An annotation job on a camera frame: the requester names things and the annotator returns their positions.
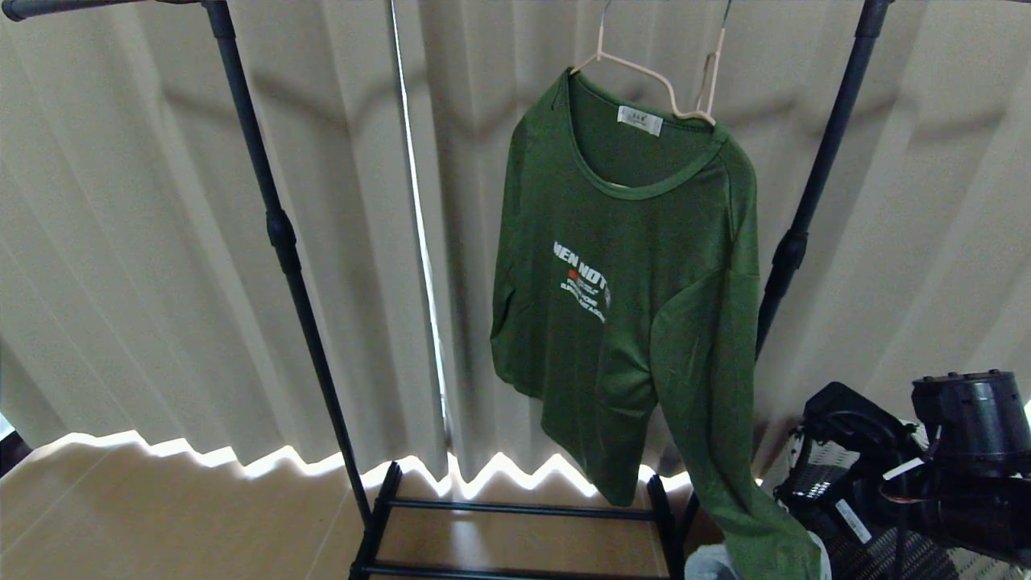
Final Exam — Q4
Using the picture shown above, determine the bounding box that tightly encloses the green printed shirt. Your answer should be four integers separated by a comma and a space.
490, 68, 822, 580

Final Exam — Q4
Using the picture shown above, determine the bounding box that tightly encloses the white laundry basket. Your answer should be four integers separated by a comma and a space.
773, 427, 1031, 580

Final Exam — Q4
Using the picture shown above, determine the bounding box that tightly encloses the pale grey garment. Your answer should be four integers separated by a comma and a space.
685, 532, 830, 580

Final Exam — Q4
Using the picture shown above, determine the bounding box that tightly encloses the pink clothes hanger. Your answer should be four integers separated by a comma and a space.
568, 0, 718, 127
694, 0, 735, 118

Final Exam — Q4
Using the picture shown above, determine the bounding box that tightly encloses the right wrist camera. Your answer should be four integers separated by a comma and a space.
801, 381, 927, 476

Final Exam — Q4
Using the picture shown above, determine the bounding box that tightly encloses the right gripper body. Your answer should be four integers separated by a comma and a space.
780, 467, 993, 558

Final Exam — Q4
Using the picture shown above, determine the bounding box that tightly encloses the beige curtain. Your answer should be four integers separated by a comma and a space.
0, 0, 1031, 496

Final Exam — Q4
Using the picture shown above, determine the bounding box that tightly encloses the black clothes rack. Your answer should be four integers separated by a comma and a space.
0, 0, 895, 580

